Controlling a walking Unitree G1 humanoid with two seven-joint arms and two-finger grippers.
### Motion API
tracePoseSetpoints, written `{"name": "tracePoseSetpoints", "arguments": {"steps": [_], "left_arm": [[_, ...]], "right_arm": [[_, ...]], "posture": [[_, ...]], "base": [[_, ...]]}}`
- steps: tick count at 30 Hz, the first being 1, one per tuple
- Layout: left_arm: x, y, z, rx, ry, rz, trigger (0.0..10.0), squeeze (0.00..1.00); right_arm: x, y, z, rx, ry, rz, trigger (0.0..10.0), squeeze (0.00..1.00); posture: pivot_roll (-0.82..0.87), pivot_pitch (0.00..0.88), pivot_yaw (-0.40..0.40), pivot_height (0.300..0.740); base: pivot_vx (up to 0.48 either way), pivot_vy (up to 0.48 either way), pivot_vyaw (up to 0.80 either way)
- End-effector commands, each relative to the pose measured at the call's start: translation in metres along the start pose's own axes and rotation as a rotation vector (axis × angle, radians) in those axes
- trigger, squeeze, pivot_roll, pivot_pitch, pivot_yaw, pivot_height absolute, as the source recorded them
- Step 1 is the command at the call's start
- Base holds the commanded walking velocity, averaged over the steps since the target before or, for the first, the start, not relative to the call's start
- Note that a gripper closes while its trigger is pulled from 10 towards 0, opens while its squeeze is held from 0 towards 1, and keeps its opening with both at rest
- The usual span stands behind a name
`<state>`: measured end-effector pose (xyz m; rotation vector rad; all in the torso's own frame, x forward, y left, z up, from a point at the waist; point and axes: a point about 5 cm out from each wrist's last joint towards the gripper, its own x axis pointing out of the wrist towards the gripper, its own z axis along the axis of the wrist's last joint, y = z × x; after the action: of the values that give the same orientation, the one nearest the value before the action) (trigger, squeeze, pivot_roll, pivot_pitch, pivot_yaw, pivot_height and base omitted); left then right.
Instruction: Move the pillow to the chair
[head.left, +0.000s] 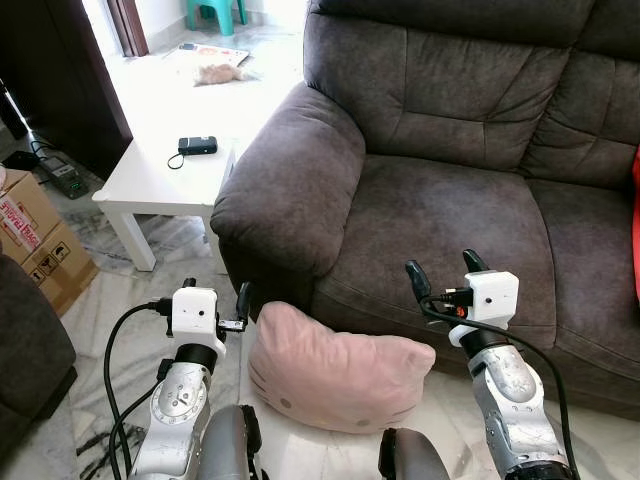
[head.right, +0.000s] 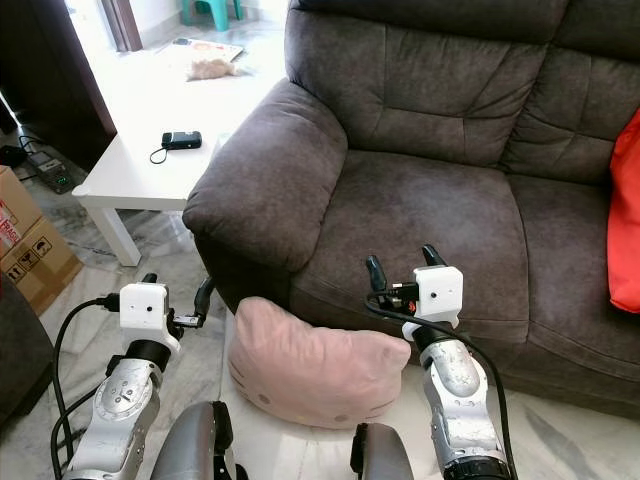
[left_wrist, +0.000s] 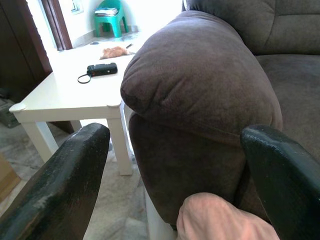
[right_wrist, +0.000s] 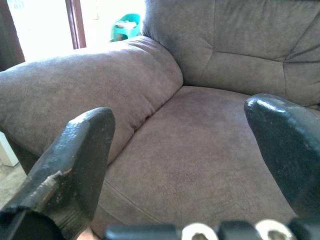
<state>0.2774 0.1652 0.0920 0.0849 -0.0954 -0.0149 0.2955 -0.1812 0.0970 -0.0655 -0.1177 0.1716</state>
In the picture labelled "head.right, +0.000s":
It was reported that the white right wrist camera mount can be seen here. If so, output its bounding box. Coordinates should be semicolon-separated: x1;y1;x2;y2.
405;264;464;339

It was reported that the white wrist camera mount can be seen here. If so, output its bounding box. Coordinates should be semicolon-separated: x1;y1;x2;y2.
405;264;464;339
118;283;169;336

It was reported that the dark grey fabric sofa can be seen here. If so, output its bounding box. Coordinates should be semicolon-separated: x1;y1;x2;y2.
182;0;640;406

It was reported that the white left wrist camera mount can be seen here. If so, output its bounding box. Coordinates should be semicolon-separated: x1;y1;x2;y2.
118;283;169;336

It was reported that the grey power strip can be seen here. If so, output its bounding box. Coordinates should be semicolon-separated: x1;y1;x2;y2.
25;150;76;194

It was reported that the dark grey armchair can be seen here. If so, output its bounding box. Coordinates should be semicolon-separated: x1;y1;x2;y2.
0;300;56;421

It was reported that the pink cat face pillow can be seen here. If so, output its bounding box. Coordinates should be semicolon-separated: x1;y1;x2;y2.
228;296;411;431

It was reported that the white side table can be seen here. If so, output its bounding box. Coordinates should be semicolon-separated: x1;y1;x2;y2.
72;135;221;267

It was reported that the black device with cord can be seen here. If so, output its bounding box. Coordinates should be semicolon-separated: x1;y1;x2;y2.
150;131;203;165

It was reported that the teal plastic stool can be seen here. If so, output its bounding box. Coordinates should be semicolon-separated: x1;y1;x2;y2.
182;0;246;31

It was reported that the grey left robot leg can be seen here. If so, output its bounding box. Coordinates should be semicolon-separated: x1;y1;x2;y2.
160;402;241;480

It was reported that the grey robot leg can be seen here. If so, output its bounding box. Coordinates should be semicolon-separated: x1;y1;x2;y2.
350;422;411;480
160;402;241;480

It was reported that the brown cardboard box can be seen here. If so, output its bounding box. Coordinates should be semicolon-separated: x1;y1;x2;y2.
0;165;83;316

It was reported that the magazine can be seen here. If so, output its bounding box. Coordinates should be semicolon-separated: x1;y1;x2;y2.
172;38;246;63

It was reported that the grey right robot leg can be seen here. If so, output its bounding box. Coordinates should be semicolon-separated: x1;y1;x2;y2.
350;422;411;480

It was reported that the beige furry toy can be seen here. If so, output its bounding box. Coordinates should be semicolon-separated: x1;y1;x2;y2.
186;58;241;82

